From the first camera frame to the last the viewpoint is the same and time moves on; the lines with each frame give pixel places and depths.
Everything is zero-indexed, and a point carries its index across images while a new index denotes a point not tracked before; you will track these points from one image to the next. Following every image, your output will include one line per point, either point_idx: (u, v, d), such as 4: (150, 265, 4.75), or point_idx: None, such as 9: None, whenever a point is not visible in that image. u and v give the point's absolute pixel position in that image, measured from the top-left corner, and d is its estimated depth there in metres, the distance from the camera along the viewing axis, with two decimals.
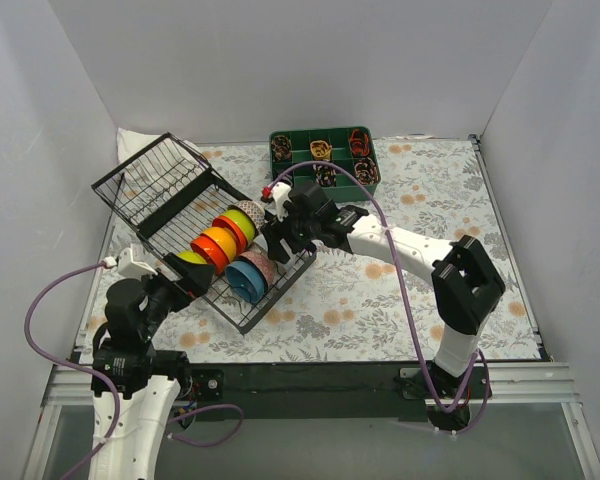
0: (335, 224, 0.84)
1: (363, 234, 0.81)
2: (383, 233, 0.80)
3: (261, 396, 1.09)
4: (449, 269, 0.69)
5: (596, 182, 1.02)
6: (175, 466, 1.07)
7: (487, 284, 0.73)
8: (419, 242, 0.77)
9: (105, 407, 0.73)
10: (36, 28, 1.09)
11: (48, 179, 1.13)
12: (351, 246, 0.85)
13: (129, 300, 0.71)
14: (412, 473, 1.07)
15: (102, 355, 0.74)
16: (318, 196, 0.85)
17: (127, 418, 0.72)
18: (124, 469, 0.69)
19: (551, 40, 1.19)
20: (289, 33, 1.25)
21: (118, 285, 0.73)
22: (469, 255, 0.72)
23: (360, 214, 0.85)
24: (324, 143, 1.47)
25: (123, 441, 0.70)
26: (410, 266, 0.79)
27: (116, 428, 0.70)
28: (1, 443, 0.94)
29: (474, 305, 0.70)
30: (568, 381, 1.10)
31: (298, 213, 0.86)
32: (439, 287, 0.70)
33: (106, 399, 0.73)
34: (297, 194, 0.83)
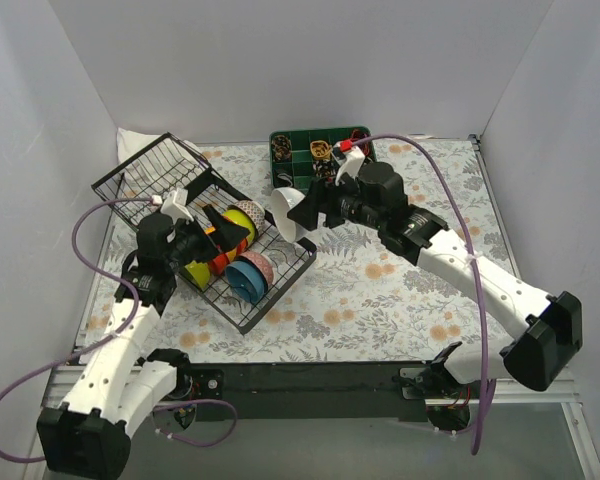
0: (405, 229, 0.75)
1: (442, 256, 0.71)
2: (468, 261, 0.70)
3: (262, 396, 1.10)
4: (545, 331, 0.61)
5: (597, 181, 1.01)
6: (174, 466, 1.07)
7: (570, 346, 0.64)
8: (510, 286, 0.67)
9: (121, 309, 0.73)
10: (36, 27, 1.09)
11: (48, 180, 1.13)
12: (419, 261, 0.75)
13: (159, 228, 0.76)
14: (412, 472, 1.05)
15: (130, 275, 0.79)
16: (393, 194, 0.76)
17: (139, 324, 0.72)
18: (118, 374, 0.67)
19: (550, 41, 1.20)
20: (289, 34, 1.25)
21: (156, 215, 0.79)
22: (567, 315, 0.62)
23: (438, 226, 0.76)
24: (323, 143, 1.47)
25: (127, 343, 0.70)
26: (493, 309, 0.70)
27: (126, 329, 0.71)
28: (0, 444, 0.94)
29: (550, 365, 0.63)
30: (568, 381, 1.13)
31: (370, 203, 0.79)
32: (524, 342, 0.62)
33: (126, 305, 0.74)
34: (373, 184, 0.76)
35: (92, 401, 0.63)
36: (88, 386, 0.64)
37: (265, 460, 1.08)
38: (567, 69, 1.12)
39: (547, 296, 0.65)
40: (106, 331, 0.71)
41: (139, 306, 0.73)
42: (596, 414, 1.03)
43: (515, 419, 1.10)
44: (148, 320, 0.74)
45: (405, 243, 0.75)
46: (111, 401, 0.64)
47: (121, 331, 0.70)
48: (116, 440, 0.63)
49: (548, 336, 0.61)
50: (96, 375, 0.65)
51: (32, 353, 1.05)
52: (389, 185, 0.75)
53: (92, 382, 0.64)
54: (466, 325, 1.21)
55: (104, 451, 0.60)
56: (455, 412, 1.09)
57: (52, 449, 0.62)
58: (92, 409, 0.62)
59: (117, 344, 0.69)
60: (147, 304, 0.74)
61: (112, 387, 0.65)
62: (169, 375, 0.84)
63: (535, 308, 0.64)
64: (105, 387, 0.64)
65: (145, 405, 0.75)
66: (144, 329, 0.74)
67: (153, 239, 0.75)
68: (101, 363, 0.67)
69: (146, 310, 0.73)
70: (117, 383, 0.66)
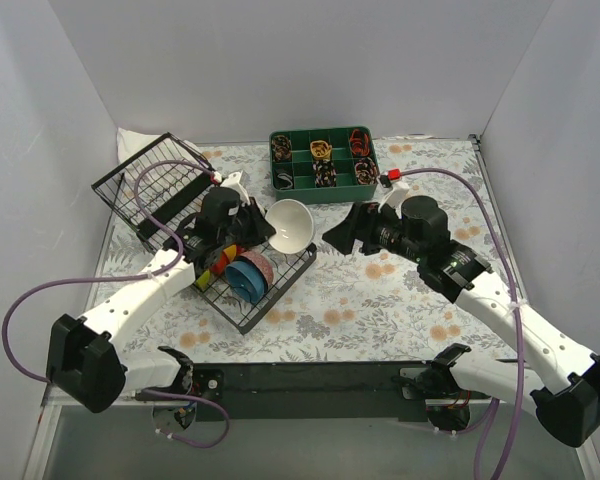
0: (445, 266, 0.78)
1: (483, 299, 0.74)
2: (511, 309, 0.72)
3: (261, 396, 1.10)
4: (584, 389, 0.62)
5: (597, 181, 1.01)
6: (173, 467, 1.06)
7: None
8: (553, 341, 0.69)
9: (163, 256, 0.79)
10: (36, 28, 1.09)
11: (49, 181, 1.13)
12: (458, 299, 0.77)
13: (224, 198, 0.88)
14: (412, 473, 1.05)
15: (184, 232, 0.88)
16: (437, 230, 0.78)
17: (174, 276, 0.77)
18: (138, 311, 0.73)
19: (550, 41, 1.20)
20: (288, 34, 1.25)
21: (225, 190, 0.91)
22: None
23: (481, 267, 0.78)
24: (323, 144, 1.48)
25: (157, 288, 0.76)
26: (533, 360, 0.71)
27: (162, 274, 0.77)
28: None
29: (588, 423, 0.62)
30: None
31: (410, 233, 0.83)
32: (562, 396, 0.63)
33: (168, 254, 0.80)
34: (418, 219, 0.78)
35: (107, 326, 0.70)
36: (109, 310, 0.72)
37: (265, 460, 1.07)
38: (568, 69, 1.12)
39: (592, 354, 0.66)
40: (144, 270, 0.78)
41: (180, 260, 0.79)
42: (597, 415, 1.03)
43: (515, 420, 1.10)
44: (184, 275, 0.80)
45: (445, 280, 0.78)
46: (121, 332, 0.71)
47: (156, 274, 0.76)
48: (111, 375, 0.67)
49: (589, 396, 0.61)
50: (121, 304, 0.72)
51: (32, 353, 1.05)
52: (431, 221, 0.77)
53: (113, 308, 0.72)
54: (466, 324, 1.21)
55: (101, 377, 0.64)
56: (455, 412, 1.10)
57: (55, 356, 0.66)
58: (103, 333, 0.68)
59: (149, 285, 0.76)
60: (187, 261, 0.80)
61: (128, 319, 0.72)
62: (172, 366, 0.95)
63: (578, 366, 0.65)
64: (122, 317, 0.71)
65: (146, 373, 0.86)
66: (179, 282, 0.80)
67: (216, 206, 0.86)
68: (128, 295, 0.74)
69: (184, 267, 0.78)
70: (133, 319, 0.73)
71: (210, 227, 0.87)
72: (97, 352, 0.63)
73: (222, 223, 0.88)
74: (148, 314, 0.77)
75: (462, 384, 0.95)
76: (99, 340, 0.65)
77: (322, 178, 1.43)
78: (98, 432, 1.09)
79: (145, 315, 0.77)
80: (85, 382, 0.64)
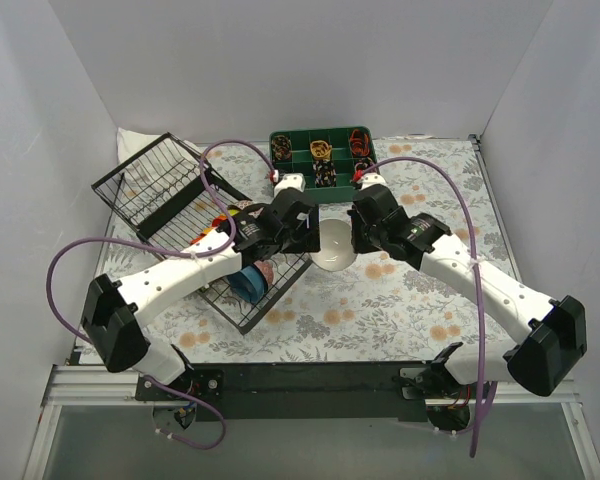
0: (407, 234, 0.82)
1: (444, 260, 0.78)
2: (470, 266, 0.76)
3: (261, 396, 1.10)
4: (546, 335, 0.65)
5: (597, 181, 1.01)
6: (172, 467, 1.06)
7: (576, 350, 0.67)
8: (513, 291, 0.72)
9: (211, 239, 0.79)
10: (36, 28, 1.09)
11: (49, 180, 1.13)
12: (423, 266, 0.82)
13: (301, 199, 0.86)
14: (412, 473, 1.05)
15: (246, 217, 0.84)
16: (386, 203, 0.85)
17: (218, 262, 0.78)
18: (171, 289, 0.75)
19: (550, 41, 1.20)
20: (288, 34, 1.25)
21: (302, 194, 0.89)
22: (570, 320, 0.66)
23: (441, 231, 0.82)
24: (324, 144, 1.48)
25: (194, 269, 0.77)
26: (497, 313, 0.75)
27: (205, 257, 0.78)
28: None
29: (553, 369, 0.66)
30: (568, 381, 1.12)
31: (365, 218, 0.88)
32: (526, 346, 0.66)
33: (218, 238, 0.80)
34: (364, 197, 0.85)
35: (138, 296, 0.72)
36: (144, 281, 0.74)
37: (265, 459, 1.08)
38: (568, 68, 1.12)
39: (551, 300, 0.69)
40: (190, 247, 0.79)
41: (228, 247, 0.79)
42: (598, 414, 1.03)
43: (514, 419, 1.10)
44: (228, 262, 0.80)
45: (408, 248, 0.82)
46: (148, 307, 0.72)
47: (199, 257, 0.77)
48: (133, 346, 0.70)
49: (550, 342, 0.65)
50: (156, 279, 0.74)
51: (32, 353, 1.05)
52: (375, 197, 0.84)
53: (148, 281, 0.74)
54: (465, 325, 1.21)
55: (124, 343, 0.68)
56: (455, 412, 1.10)
57: (88, 310, 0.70)
58: (132, 303, 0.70)
59: (190, 265, 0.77)
60: (235, 250, 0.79)
61: (159, 295, 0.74)
62: (175, 368, 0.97)
63: (538, 312, 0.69)
64: (154, 291, 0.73)
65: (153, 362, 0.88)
66: (220, 268, 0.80)
67: (290, 204, 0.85)
68: (165, 270, 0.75)
69: (231, 255, 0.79)
70: (165, 296, 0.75)
71: (274, 222, 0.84)
72: (121, 321, 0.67)
73: (287, 223, 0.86)
74: (181, 292, 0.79)
75: (459, 378, 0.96)
76: (125, 308, 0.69)
77: (322, 178, 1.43)
78: (97, 432, 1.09)
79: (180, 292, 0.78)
80: (109, 344, 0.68)
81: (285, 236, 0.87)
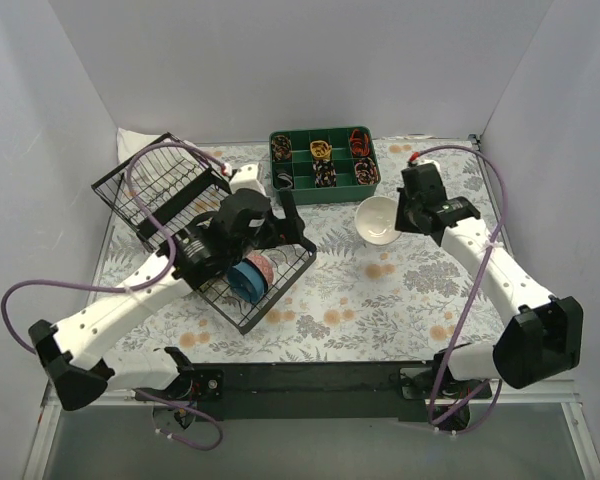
0: (437, 209, 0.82)
1: (462, 237, 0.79)
2: (483, 247, 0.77)
3: (261, 396, 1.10)
4: (533, 322, 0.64)
5: (597, 180, 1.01)
6: (173, 466, 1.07)
7: (564, 354, 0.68)
8: (515, 277, 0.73)
9: (149, 266, 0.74)
10: (36, 28, 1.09)
11: (49, 180, 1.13)
12: (443, 240, 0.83)
13: (249, 206, 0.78)
14: (413, 473, 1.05)
15: (191, 230, 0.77)
16: (428, 179, 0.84)
17: (157, 292, 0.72)
18: (110, 328, 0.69)
19: (550, 41, 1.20)
20: (288, 34, 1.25)
21: (254, 195, 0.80)
22: (562, 317, 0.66)
23: (471, 213, 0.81)
24: (324, 144, 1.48)
25: (132, 304, 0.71)
26: (494, 294, 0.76)
27: (142, 290, 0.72)
28: None
29: (532, 360, 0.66)
30: (568, 381, 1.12)
31: (405, 189, 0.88)
32: (511, 327, 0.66)
33: (156, 263, 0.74)
34: (407, 169, 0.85)
35: (73, 343, 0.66)
36: (80, 324, 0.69)
37: (265, 459, 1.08)
38: (568, 68, 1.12)
39: (549, 295, 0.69)
40: (128, 279, 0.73)
41: (167, 275, 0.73)
42: (598, 415, 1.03)
43: (514, 419, 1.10)
44: (172, 289, 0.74)
45: (434, 222, 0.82)
46: (90, 351, 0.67)
47: (136, 291, 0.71)
48: (84, 388, 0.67)
49: (535, 330, 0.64)
50: (92, 320, 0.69)
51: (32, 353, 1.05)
52: (419, 171, 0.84)
53: (84, 324, 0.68)
54: (465, 324, 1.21)
55: (67, 390, 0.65)
56: (455, 413, 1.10)
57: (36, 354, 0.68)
58: (66, 352, 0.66)
59: (127, 301, 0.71)
60: (175, 276, 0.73)
61: (98, 337, 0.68)
62: (168, 374, 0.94)
63: (532, 300, 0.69)
64: (90, 335, 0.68)
65: (137, 378, 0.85)
66: (163, 296, 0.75)
67: (236, 214, 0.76)
68: (102, 310, 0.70)
69: (170, 282, 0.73)
70: (105, 337, 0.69)
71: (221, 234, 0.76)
72: (56, 373, 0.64)
73: (238, 233, 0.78)
74: (128, 326, 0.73)
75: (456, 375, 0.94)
76: (59, 360, 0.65)
77: (322, 178, 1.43)
78: (97, 432, 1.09)
79: (126, 328, 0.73)
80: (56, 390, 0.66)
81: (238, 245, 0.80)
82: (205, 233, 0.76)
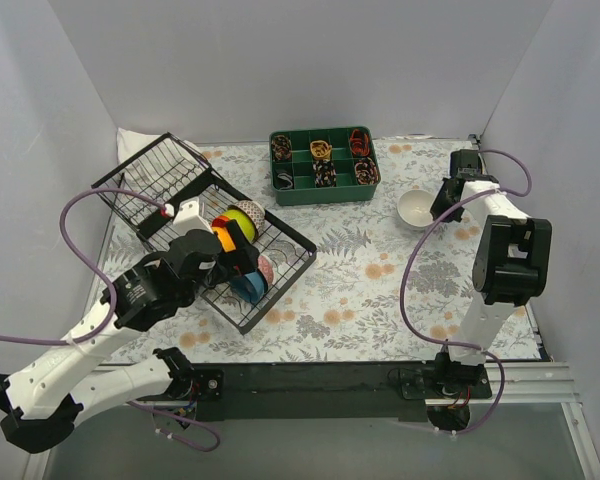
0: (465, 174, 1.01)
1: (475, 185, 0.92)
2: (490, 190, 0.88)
3: (261, 396, 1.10)
4: (503, 222, 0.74)
5: (597, 180, 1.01)
6: (174, 466, 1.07)
7: (531, 271, 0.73)
8: (505, 207, 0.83)
9: (94, 314, 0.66)
10: (36, 29, 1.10)
11: (49, 181, 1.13)
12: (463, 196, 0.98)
13: (200, 247, 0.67)
14: (413, 474, 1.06)
15: (139, 271, 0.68)
16: (469, 157, 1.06)
17: (101, 343, 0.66)
18: (58, 382, 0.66)
19: (550, 41, 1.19)
20: (288, 34, 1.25)
21: (208, 234, 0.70)
22: (530, 230, 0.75)
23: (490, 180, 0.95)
24: (324, 144, 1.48)
25: (77, 358, 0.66)
26: None
27: (87, 342, 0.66)
28: None
29: (496, 261, 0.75)
30: (568, 380, 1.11)
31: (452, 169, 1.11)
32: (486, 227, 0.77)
33: (103, 310, 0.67)
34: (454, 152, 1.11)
35: (23, 399, 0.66)
36: (29, 378, 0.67)
37: (265, 459, 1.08)
38: (568, 68, 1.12)
39: (527, 218, 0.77)
40: (77, 326, 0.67)
41: (109, 323, 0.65)
42: (598, 416, 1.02)
43: (514, 420, 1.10)
44: (121, 337, 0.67)
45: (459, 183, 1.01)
46: (41, 404, 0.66)
47: (82, 343, 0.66)
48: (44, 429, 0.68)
49: (501, 228, 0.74)
50: (39, 375, 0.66)
51: (32, 353, 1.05)
52: (462, 151, 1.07)
53: (32, 379, 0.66)
54: None
55: (27, 439, 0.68)
56: (455, 412, 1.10)
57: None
58: (16, 408, 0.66)
59: (71, 353, 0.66)
60: (118, 325, 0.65)
61: (46, 392, 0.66)
62: (157, 384, 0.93)
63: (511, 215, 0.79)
64: (38, 391, 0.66)
65: (121, 395, 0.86)
66: (112, 344, 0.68)
67: (184, 256, 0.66)
68: (49, 363, 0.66)
69: (114, 331, 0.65)
70: (56, 389, 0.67)
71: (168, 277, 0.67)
72: (8, 430, 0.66)
73: (189, 275, 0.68)
74: (83, 373, 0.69)
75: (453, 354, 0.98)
76: (9, 418, 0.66)
77: (322, 178, 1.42)
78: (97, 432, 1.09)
79: (84, 373, 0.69)
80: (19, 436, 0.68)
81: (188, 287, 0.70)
82: (150, 276, 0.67)
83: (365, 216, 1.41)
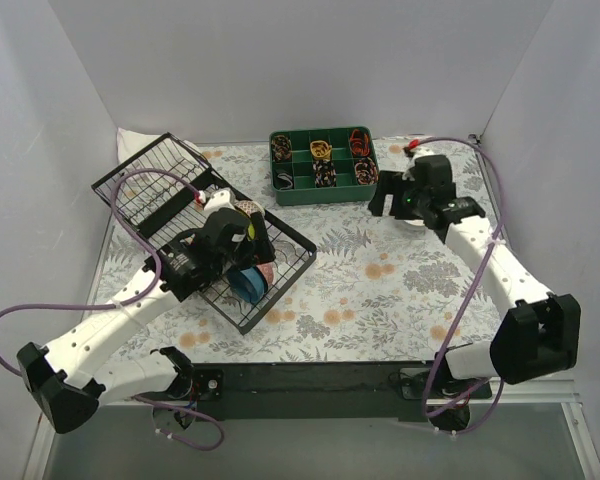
0: (444, 206, 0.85)
1: (465, 233, 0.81)
2: (486, 243, 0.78)
3: (262, 396, 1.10)
4: (529, 315, 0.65)
5: (597, 182, 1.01)
6: (174, 466, 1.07)
7: (560, 352, 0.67)
8: (515, 273, 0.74)
9: (136, 282, 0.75)
10: (35, 28, 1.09)
11: (49, 180, 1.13)
12: (446, 236, 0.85)
13: (233, 221, 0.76)
14: (412, 474, 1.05)
15: (177, 245, 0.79)
16: (439, 175, 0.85)
17: (147, 304, 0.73)
18: (102, 345, 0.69)
19: (551, 40, 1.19)
20: (288, 35, 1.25)
21: (237, 211, 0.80)
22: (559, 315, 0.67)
23: (477, 210, 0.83)
24: (324, 144, 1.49)
25: (126, 319, 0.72)
26: (491, 286, 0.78)
27: (133, 304, 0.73)
28: None
29: (529, 358, 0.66)
30: (568, 380, 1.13)
31: (417, 180, 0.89)
32: (509, 324, 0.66)
33: (143, 276, 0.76)
34: (422, 163, 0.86)
35: (66, 362, 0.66)
36: (71, 344, 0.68)
37: (266, 459, 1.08)
38: (568, 68, 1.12)
39: (547, 294, 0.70)
40: (116, 296, 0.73)
41: (155, 288, 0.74)
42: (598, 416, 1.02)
43: (515, 420, 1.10)
44: (162, 302, 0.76)
45: (439, 219, 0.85)
46: (84, 369, 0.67)
47: (127, 304, 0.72)
48: (76, 407, 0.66)
49: (531, 323, 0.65)
50: (84, 339, 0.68)
51: None
52: (433, 166, 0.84)
53: (75, 343, 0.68)
54: (465, 324, 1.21)
55: (61, 411, 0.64)
56: (455, 413, 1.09)
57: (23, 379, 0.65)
58: (59, 372, 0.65)
59: (118, 315, 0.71)
60: (163, 289, 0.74)
61: (91, 355, 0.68)
62: (167, 375, 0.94)
63: (529, 296, 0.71)
64: (84, 353, 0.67)
65: (136, 382, 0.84)
66: (153, 309, 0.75)
67: (221, 229, 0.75)
68: (93, 329, 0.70)
69: (160, 295, 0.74)
70: (98, 353, 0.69)
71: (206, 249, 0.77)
72: (50, 394, 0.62)
73: (222, 248, 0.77)
74: (116, 345, 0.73)
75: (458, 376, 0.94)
76: (54, 380, 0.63)
77: (322, 179, 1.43)
78: (96, 432, 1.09)
79: (117, 344, 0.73)
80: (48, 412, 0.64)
81: (221, 259, 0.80)
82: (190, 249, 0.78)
83: (364, 216, 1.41)
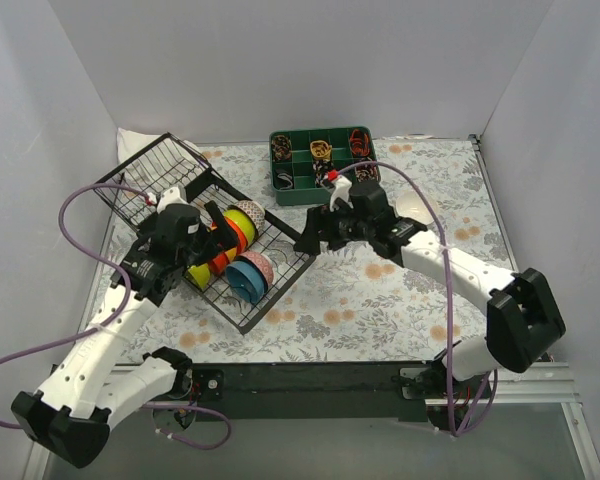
0: (391, 233, 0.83)
1: (418, 249, 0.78)
2: (440, 251, 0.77)
3: (262, 396, 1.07)
4: (505, 298, 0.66)
5: (597, 182, 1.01)
6: (175, 466, 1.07)
7: (549, 322, 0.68)
8: (477, 268, 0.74)
9: (112, 298, 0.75)
10: (35, 28, 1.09)
11: (49, 181, 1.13)
12: (404, 261, 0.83)
13: (185, 214, 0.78)
14: (413, 474, 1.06)
15: (137, 254, 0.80)
16: (378, 203, 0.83)
17: (127, 318, 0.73)
18: (96, 370, 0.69)
19: (550, 41, 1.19)
20: (288, 35, 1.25)
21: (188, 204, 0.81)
22: (532, 289, 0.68)
23: (419, 228, 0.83)
24: (323, 144, 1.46)
25: (112, 339, 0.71)
26: (461, 289, 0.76)
27: (113, 321, 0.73)
28: None
29: (526, 341, 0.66)
30: (568, 380, 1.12)
31: (357, 211, 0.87)
32: (492, 314, 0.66)
33: (118, 292, 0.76)
34: (359, 195, 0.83)
35: (66, 397, 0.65)
36: (64, 377, 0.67)
37: (266, 459, 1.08)
38: (568, 68, 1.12)
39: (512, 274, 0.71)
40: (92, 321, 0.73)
41: (130, 298, 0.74)
42: (598, 416, 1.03)
43: (514, 420, 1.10)
44: (141, 311, 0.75)
45: (390, 247, 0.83)
46: (85, 397, 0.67)
47: (106, 325, 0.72)
48: (88, 435, 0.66)
49: (510, 302, 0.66)
50: (76, 369, 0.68)
51: (32, 352, 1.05)
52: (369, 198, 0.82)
53: (68, 376, 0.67)
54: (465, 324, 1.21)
55: (74, 442, 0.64)
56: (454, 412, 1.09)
57: (27, 427, 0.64)
58: (62, 407, 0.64)
59: (102, 336, 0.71)
60: (139, 298, 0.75)
61: (88, 382, 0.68)
62: (168, 376, 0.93)
63: (499, 282, 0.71)
64: (81, 383, 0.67)
65: (138, 395, 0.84)
66: (134, 321, 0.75)
67: (175, 224, 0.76)
68: (81, 356, 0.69)
69: (137, 304, 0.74)
70: (95, 378, 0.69)
71: (166, 248, 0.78)
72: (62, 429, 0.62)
73: (181, 241, 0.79)
74: (110, 365, 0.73)
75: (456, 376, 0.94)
76: (60, 416, 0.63)
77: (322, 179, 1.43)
78: None
79: (110, 365, 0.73)
80: (63, 449, 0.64)
81: (184, 253, 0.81)
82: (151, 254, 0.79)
83: None
